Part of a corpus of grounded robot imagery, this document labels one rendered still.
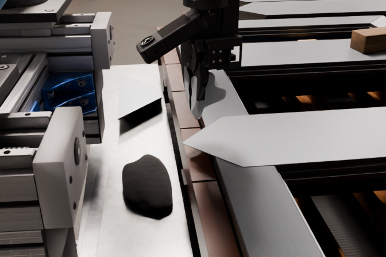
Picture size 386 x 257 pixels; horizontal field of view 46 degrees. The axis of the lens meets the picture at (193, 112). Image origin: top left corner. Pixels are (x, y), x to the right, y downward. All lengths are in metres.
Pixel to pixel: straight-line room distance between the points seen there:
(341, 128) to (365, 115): 0.08
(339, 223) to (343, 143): 0.34
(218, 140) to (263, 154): 0.09
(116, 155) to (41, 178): 0.59
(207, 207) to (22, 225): 0.27
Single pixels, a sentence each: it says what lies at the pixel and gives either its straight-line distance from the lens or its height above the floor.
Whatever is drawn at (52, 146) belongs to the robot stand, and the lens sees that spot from 0.52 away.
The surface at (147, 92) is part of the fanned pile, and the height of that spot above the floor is 0.72.
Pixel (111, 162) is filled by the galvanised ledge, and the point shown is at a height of 0.68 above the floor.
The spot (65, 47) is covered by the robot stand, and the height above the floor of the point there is 0.96.
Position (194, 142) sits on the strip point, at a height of 0.85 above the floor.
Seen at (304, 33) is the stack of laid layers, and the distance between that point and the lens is 1.53.
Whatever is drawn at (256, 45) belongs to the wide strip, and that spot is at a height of 0.85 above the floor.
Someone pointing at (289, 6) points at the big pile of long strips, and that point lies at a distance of 1.76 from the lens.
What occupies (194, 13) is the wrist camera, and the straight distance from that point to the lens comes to 0.72.
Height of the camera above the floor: 1.25
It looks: 27 degrees down
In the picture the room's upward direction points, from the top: straight up
